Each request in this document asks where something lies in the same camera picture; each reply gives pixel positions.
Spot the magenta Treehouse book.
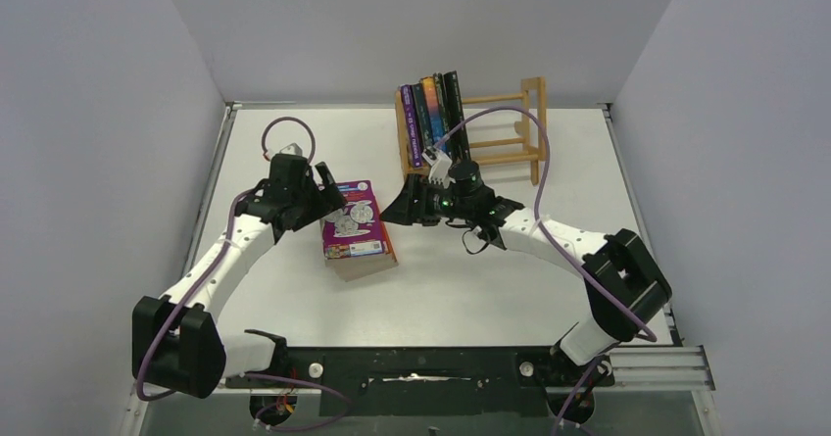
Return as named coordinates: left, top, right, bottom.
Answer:
left=320, top=180, right=391, bottom=261

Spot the black Moon and Sixpence book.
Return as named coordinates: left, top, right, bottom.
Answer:
left=443, top=71, right=471, bottom=160

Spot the Little Women book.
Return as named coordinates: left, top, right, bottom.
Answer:
left=412, top=83, right=434, bottom=151

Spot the dark green book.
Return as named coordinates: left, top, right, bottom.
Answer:
left=433, top=73, right=458, bottom=162

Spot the purple comic book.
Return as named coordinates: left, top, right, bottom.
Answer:
left=400, top=84, right=423, bottom=169

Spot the wooden book rack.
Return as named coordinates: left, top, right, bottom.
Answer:
left=394, top=76, right=549, bottom=185

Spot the Jane Eyre book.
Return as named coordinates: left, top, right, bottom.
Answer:
left=420, top=76, right=446, bottom=145

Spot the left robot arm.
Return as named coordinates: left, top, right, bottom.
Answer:
left=131, top=154, right=345, bottom=402

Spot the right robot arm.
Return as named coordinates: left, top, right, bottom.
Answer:
left=380, top=161, right=672, bottom=384

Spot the lower stack of books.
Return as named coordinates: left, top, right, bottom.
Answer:
left=324, top=220, right=398, bottom=281

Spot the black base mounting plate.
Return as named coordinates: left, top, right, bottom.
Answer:
left=226, top=345, right=614, bottom=421

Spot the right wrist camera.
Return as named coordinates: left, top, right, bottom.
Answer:
left=421, top=147, right=453, bottom=188

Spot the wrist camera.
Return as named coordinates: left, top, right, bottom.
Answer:
left=421, top=147, right=453, bottom=188
left=278, top=143, right=305, bottom=158

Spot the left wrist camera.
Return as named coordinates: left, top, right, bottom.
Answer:
left=278, top=143, right=305, bottom=158

